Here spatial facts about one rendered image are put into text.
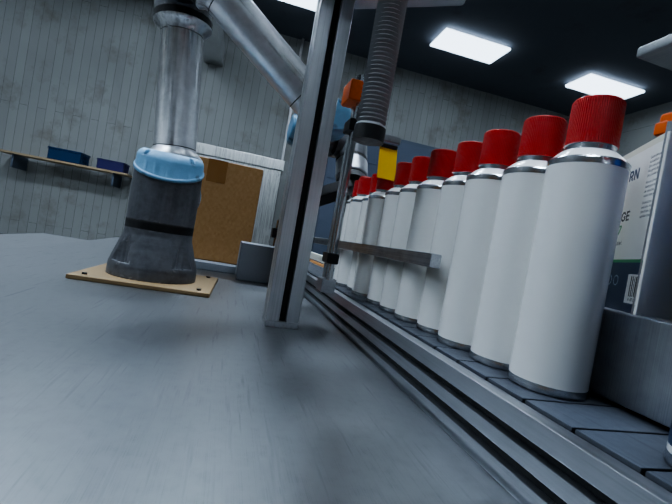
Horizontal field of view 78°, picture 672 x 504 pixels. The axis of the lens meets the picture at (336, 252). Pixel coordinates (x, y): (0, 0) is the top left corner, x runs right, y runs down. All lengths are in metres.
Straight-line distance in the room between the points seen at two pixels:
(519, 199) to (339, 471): 0.24
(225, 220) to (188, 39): 0.44
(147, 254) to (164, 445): 0.52
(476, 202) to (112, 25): 9.04
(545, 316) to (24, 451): 0.30
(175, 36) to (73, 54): 8.31
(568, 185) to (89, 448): 0.32
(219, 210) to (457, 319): 0.86
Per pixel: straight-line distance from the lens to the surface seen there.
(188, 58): 0.97
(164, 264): 0.76
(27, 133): 9.20
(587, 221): 0.31
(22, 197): 9.11
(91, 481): 0.24
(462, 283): 0.39
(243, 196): 1.16
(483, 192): 0.40
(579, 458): 0.25
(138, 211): 0.78
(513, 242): 0.35
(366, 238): 0.65
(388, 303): 0.53
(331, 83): 0.60
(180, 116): 0.94
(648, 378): 0.33
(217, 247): 1.16
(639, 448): 0.28
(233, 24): 0.88
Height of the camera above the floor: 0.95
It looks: 1 degrees down
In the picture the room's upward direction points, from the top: 10 degrees clockwise
